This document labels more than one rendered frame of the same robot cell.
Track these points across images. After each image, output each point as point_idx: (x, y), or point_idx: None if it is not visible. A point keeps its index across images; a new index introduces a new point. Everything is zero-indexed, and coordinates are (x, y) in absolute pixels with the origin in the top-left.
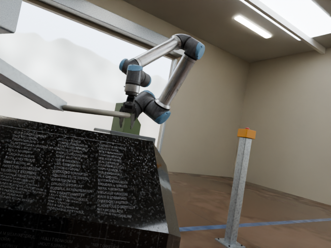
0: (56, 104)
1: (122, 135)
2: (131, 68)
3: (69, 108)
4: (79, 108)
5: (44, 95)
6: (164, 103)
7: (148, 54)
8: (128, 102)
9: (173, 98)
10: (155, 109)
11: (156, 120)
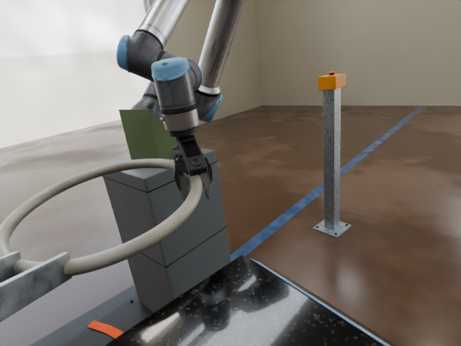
0: (46, 285)
1: (265, 307)
2: (165, 74)
3: (84, 270)
4: (110, 257)
5: (1, 308)
6: (211, 86)
7: (169, 6)
8: (192, 159)
9: (222, 71)
10: (197, 102)
11: (206, 119)
